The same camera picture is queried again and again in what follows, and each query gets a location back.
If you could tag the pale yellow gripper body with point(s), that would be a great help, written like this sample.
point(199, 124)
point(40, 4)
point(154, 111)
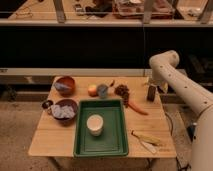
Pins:
point(154, 84)

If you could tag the black rectangular eraser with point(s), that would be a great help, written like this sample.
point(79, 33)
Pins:
point(151, 93)

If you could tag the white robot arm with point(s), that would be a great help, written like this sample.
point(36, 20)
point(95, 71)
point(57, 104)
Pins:
point(199, 99)

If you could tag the blue grey cup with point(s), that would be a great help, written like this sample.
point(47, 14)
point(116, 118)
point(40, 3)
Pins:
point(102, 91)

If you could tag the white paper cup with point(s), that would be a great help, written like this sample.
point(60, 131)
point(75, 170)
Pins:
point(95, 124)

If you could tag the small metal cup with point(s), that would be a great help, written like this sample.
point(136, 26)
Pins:
point(46, 105)

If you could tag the orange carrot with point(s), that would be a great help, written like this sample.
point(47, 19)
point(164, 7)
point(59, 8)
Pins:
point(136, 108)

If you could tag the dark grape bunch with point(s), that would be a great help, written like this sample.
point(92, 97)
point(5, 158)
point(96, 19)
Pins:
point(123, 91)

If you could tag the black foot pedal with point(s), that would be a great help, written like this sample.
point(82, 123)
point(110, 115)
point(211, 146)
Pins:
point(191, 131)

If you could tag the red yellow apple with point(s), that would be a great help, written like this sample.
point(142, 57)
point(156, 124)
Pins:
point(92, 90)

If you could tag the green plastic tray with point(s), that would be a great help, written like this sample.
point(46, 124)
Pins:
point(112, 141)

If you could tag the clear container on shelf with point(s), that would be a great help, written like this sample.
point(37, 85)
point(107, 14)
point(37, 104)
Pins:
point(135, 8)

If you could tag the red bowl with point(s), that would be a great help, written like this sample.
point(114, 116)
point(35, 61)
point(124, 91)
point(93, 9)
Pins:
point(65, 85)

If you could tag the dark bowl with cloth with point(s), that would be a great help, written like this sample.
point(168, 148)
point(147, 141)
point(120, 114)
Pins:
point(64, 111)

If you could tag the wooden table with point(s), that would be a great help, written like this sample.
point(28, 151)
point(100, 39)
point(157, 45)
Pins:
point(53, 140)

